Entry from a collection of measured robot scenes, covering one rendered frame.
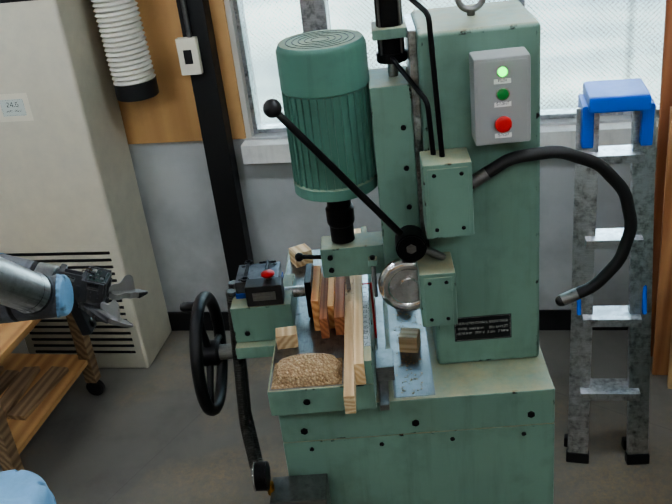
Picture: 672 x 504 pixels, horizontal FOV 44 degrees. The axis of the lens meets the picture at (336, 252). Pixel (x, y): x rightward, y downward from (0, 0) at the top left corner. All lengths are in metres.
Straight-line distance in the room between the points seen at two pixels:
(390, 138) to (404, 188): 0.11
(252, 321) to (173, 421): 1.37
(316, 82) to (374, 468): 0.83
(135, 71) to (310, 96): 1.52
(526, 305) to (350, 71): 0.61
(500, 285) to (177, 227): 1.94
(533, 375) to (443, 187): 0.49
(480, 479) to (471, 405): 0.20
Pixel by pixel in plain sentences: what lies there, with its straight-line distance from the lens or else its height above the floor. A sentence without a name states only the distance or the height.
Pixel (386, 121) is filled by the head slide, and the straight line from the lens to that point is 1.61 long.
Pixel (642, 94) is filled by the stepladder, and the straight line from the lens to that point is 2.34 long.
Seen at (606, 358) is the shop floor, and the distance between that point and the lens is 3.27.
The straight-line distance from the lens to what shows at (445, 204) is 1.55.
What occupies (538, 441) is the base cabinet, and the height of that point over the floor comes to 0.66.
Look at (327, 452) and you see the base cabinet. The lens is 1.83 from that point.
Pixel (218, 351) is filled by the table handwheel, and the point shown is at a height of 0.82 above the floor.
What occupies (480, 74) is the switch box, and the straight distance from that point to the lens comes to 1.50.
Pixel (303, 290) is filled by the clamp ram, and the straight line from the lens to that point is 1.85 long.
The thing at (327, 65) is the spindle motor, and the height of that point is 1.48.
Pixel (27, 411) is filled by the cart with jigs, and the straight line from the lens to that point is 3.09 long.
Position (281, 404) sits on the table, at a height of 0.87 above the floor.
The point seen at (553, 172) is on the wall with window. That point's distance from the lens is 3.11.
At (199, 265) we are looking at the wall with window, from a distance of 3.48.
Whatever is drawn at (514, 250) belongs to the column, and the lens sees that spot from 1.71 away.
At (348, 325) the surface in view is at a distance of 1.73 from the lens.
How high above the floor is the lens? 1.86
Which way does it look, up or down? 27 degrees down
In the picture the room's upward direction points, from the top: 7 degrees counter-clockwise
